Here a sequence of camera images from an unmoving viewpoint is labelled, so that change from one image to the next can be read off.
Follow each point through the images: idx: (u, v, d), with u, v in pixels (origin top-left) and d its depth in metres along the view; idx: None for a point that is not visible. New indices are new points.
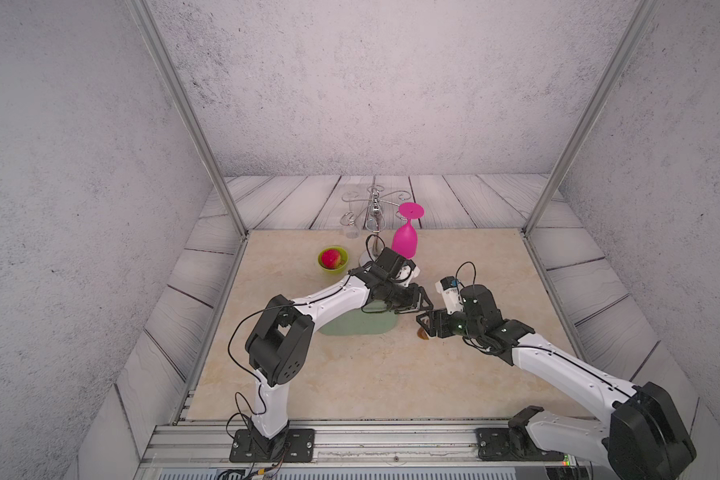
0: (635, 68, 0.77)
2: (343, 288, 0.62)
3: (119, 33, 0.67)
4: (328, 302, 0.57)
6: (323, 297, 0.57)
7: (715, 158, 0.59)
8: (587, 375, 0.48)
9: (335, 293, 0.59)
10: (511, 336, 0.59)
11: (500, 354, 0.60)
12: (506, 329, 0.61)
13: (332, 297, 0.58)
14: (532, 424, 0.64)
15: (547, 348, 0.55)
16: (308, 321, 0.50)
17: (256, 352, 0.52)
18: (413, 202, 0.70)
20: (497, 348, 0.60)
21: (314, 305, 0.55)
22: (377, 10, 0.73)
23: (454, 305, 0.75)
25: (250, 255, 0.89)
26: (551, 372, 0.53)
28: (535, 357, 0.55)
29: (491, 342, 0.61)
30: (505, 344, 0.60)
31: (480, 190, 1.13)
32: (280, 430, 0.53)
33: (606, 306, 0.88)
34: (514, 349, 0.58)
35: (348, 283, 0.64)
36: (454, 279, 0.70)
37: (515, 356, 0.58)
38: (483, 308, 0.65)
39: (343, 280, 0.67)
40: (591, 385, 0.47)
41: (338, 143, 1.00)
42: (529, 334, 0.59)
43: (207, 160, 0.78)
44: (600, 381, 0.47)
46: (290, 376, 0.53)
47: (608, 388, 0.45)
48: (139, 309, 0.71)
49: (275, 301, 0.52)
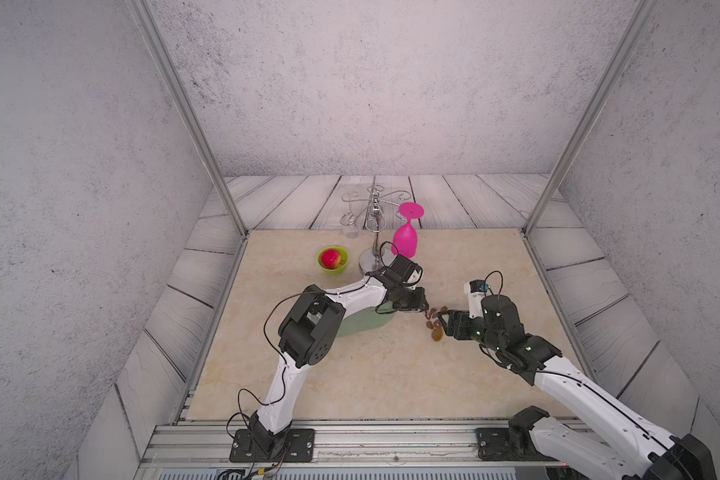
0: (635, 68, 0.77)
2: (365, 286, 0.68)
3: (119, 33, 0.67)
4: (353, 297, 0.63)
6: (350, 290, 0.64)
7: (715, 158, 0.59)
8: (619, 416, 0.45)
9: (359, 288, 0.66)
10: (536, 356, 0.56)
11: (520, 371, 0.57)
12: (530, 347, 0.58)
13: (358, 290, 0.66)
14: (537, 431, 0.63)
15: (576, 378, 0.51)
16: (341, 308, 0.57)
17: (288, 335, 0.58)
18: (413, 203, 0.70)
20: (518, 364, 0.57)
21: (343, 295, 0.61)
22: (377, 10, 0.73)
23: (477, 307, 0.73)
25: (250, 255, 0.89)
26: (577, 403, 0.50)
28: (561, 385, 0.52)
29: (511, 358, 0.58)
30: (527, 362, 0.57)
31: (480, 190, 1.13)
32: (281, 431, 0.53)
33: (606, 306, 0.88)
34: (539, 373, 0.55)
35: (369, 281, 0.71)
36: (484, 284, 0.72)
37: (537, 380, 0.56)
38: (506, 322, 0.61)
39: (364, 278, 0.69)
40: (624, 429, 0.44)
41: (338, 142, 0.98)
42: (556, 356, 0.55)
43: (207, 160, 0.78)
44: (634, 425, 0.44)
46: (317, 358, 0.57)
47: (643, 435, 0.43)
48: (139, 310, 0.71)
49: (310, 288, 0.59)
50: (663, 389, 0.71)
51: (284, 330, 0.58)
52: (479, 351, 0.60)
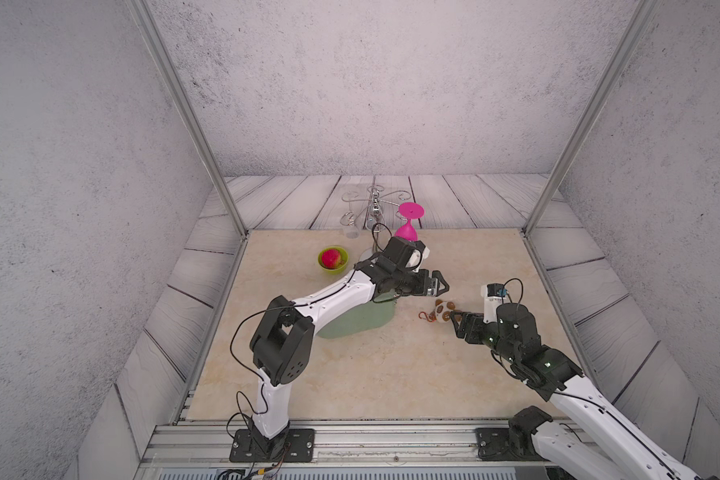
0: (635, 68, 0.77)
2: (347, 286, 0.60)
3: (119, 33, 0.67)
4: (329, 304, 0.55)
6: (326, 296, 0.56)
7: (715, 158, 0.59)
8: (642, 449, 0.44)
9: (337, 292, 0.58)
10: (555, 373, 0.53)
11: (536, 387, 0.55)
12: (549, 364, 0.54)
13: (335, 296, 0.57)
14: (541, 437, 0.62)
15: (599, 403, 0.49)
16: (309, 325, 0.49)
17: (261, 352, 0.52)
18: (413, 203, 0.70)
20: (535, 379, 0.54)
21: (315, 305, 0.54)
22: (376, 10, 0.73)
23: (493, 314, 0.69)
25: (250, 255, 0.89)
26: (597, 431, 0.48)
28: (582, 409, 0.49)
29: (528, 373, 0.55)
30: (545, 378, 0.54)
31: (480, 190, 1.13)
32: (281, 431, 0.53)
33: (606, 306, 0.88)
34: (557, 393, 0.52)
35: (351, 280, 0.61)
36: (502, 288, 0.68)
37: (555, 400, 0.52)
38: (524, 334, 0.57)
39: (345, 278, 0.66)
40: (647, 466, 0.42)
41: (338, 142, 0.98)
42: (577, 376, 0.52)
43: (207, 160, 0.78)
44: (659, 462, 0.42)
46: (294, 375, 0.53)
47: (668, 475, 0.41)
48: (139, 309, 0.71)
49: (279, 300, 0.52)
50: (662, 389, 0.71)
51: (257, 346, 0.53)
52: (479, 351, 0.60)
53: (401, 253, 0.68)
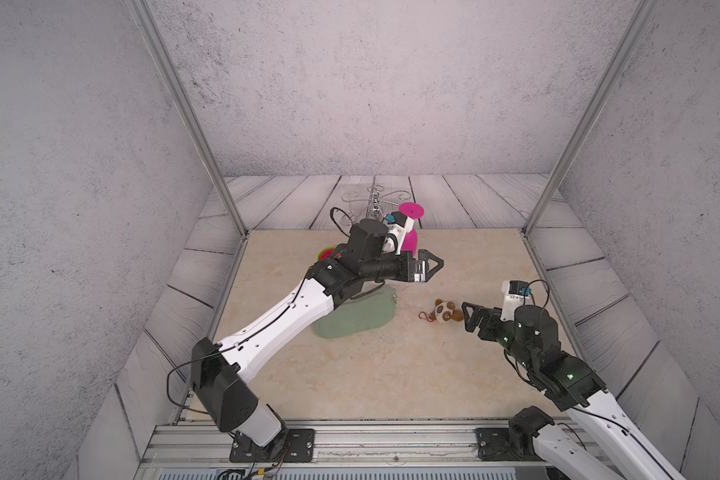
0: (635, 68, 0.77)
2: (292, 306, 0.48)
3: (120, 33, 0.67)
4: (266, 339, 0.45)
6: (264, 328, 0.46)
7: (715, 158, 0.59)
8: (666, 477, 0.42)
9: (278, 319, 0.47)
10: (577, 385, 0.49)
11: (554, 397, 0.51)
12: (572, 376, 0.50)
13: (276, 324, 0.46)
14: (542, 441, 0.62)
15: (623, 424, 0.46)
16: (233, 378, 0.41)
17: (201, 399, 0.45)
18: (413, 202, 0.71)
20: (554, 390, 0.51)
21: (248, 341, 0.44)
22: (376, 10, 0.73)
23: (511, 312, 0.65)
25: (251, 255, 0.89)
26: (617, 452, 0.46)
28: (604, 429, 0.47)
29: (547, 382, 0.52)
30: (565, 389, 0.50)
31: (480, 190, 1.13)
32: (280, 431, 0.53)
33: (606, 306, 0.88)
34: (577, 407, 0.49)
35: (298, 297, 0.50)
36: (526, 287, 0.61)
37: (573, 414, 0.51)
38: (545, 342, 0.53)
39: (291, 295, 0.50)
40: None
41: (338, 142, 0.98)
42: (600, 391, 0.49)
43: (207, 160, 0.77)
44: None
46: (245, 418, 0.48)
47: None
48: (139, 310, 0.71)
49: (206, 343, 0.44)
50: (662, 389, 0.71)
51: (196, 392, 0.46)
52: (479, 351, 0.60)
53: (363, 245, 0.52)
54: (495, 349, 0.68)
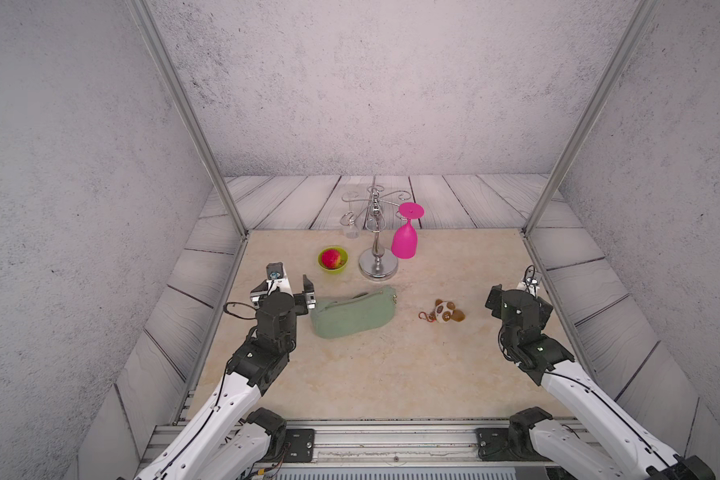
0: (635, 68, 0.77)
2: (216, 410, 0.47)
3: (119, 33, 0.67)
4: (194, 454, 0.43)
6: (186, 445, 0.44)
7: (715, 158, 0.59)
8: (623, 426, 0.45)
9: (203, 429, 0.45)
10: (546, 357, 0.55)
11: (528, 370, 0.57)
12: (542, 348, 0.57)
13: (202, 434, 0.45)
14: (537, 430, 0.63)
15: (585, 384, 0.50)
16: None
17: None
18: (413, 203, 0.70)
20: (527, 363, 0.57)
21: (172, 467, 0.42)
22: (376, 9, 0.73)
23: None
25: (251, 255, 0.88)
26: (582, 411, 0.50)
28: (568, 389, 0.52)
29: (521, 356, 0.58)
30: (536, 362, 0.56)
31: (480, 190, 1.13)
32: (280, 424, 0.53)
33: (606, 306, 0.88)
34: (546, 373, 0.55)
35: (221, 397, 0.49)
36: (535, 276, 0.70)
37: (547, 382, 0.56)
38: (525, 321, 0.59)
39: (213, 395, 0.49)
40: (626, 440, 0.43)
41: (338, 142, 0.98)
42: (567, 361, 0.54)
43: (207, 160, 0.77)
44: (637, 438, 0.43)
46: None
47: (645, 448, 0.42)
48: (139, 310, 0.71)
49: None
50: (662, 389, 0.71)
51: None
52: (479, 351, 0.60)
53: (276, 329, 0.55)
54: (495, 349, 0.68)
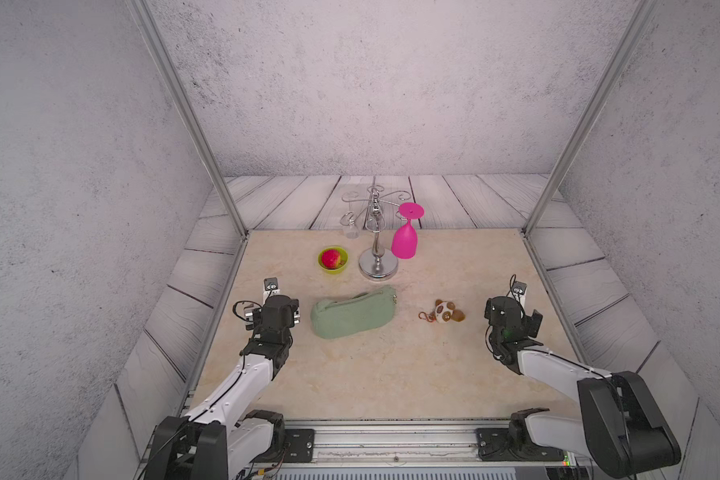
0: (635, 68, 0.77)
2: (244, 372, 0.55)
3: (119, 33, 0.67)
4: (234, 397, 0.49)
6: (225, 393, 0.50)
7: (715, 158, 0.59)
8: (571, 366, 0.53)
9: (236, 384, 0.52)
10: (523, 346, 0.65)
11: (509, 364, 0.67)
12: (517, 342, 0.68)
13: (237, 386, 0.52)
14: (529, 416, 0.66)
15: (543, 350, 0.62)
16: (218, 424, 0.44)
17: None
18: (413, 203, 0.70)
20: (505, 357, 0.68)
21: (216, 406, 0.47)
22: (377, 10, 0.73)
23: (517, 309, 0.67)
25: (251, 255, 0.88)
26: (548, 371, 0.57)
28: (536, 358, 0.60)
29: (501, 351, 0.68)
30: (513, 357, 0.66)
31: (480, 190, 1.13)
32: (280, 420, 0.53)
33: (606, 306, 0.88)
34: (521, 351, 0.64)
35: (246, 365, 0.57)
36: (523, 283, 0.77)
37: (521, 360, 0.64)
38: (507, 320, 0.71)
39: (240, 363, 0.58)
40: (575, 371, 0.51)
41: (338, 143, 1.00)
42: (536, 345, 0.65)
43: (207, 160, 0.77)
44: (580, 367, 0.52)
46: None
47: (588, 371, 0.50)
48: (139, 310, 0.71)
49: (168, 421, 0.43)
50: (663, 389, 0.71)
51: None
52: (479, 351, 0.60)
53: (278, 319, 0.65)
54: None
